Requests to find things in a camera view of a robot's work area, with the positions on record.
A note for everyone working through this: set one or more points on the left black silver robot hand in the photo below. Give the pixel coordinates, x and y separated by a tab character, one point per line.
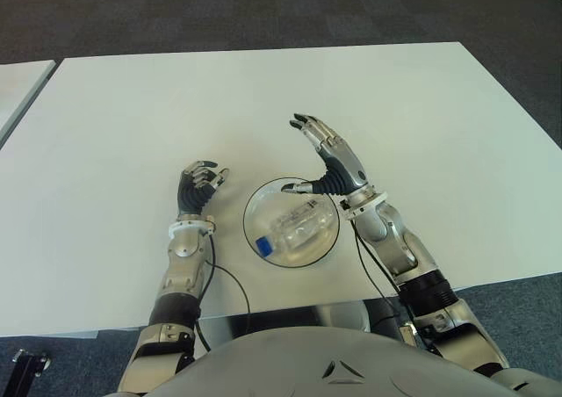
192	194

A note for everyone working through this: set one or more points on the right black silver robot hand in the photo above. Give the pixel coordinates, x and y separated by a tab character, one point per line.
342	168

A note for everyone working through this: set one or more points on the clear bottle with blue cap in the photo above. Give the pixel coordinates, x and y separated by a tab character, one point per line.
298	234

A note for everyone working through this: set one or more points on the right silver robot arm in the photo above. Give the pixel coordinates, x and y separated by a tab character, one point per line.
386	234

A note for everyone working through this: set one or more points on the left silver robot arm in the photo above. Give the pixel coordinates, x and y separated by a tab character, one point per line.
184	250

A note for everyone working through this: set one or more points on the white plate with black rim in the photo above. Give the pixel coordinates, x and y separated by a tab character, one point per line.
259	212

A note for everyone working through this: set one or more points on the white round table leg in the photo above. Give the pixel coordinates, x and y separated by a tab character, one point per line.
342	315

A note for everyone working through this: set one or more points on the grey robot torso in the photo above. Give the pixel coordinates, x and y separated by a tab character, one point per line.
307	362

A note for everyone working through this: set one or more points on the neighbouring white table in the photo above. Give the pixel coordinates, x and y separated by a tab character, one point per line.
17	89

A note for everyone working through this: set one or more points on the black stand with caster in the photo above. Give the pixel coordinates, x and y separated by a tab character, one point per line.
26	370

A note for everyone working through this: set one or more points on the small metal bracket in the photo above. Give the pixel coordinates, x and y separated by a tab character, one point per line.
407	333

